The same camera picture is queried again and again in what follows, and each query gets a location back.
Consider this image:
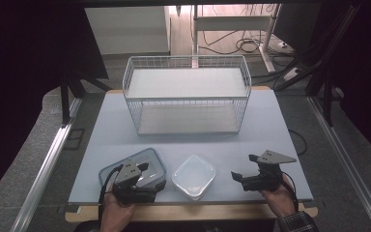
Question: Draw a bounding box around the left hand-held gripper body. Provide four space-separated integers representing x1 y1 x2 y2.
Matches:
111 159 158 205

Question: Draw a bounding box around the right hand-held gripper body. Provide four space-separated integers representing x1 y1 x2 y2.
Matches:
241 149 299 192

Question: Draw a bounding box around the clear container with blue lid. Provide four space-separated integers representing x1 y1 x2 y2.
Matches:
98 147 168 195

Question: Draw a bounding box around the white square plastic container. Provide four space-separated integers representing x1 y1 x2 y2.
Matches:
171 154 217 201

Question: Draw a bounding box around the person's right hand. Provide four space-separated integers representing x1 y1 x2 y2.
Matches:
260 174 300 219

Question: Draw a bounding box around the person's left hand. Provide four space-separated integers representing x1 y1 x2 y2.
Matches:
100 188 137 232

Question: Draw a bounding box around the white power strip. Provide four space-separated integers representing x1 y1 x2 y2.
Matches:
283 67 301 81

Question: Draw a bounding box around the black metal stand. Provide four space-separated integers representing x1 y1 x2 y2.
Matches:
59 72 112 127
274 3 361 128

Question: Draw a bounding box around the white cabinet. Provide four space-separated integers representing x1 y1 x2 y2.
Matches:
84 6 172 56

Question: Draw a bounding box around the dark monitor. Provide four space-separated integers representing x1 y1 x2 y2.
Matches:
272 3 324 51

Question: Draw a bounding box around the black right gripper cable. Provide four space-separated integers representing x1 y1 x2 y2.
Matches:
281 171 300 213

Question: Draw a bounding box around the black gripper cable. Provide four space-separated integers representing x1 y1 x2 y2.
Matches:
281 171 300 213
98 163 125 223

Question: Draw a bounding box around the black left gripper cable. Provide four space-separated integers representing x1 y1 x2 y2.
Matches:
98 163 125 223

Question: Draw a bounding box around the black cable beside table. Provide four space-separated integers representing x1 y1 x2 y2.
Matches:
288 129 308 157

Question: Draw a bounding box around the aluminium rail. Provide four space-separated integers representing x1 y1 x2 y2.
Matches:
10 97 83 232
306 96 371 232

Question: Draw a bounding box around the tangle of black floor cables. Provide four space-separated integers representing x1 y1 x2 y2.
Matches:
198 30 296 57

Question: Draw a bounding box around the white desk frame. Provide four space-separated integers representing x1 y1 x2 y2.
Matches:
191 3 282 74

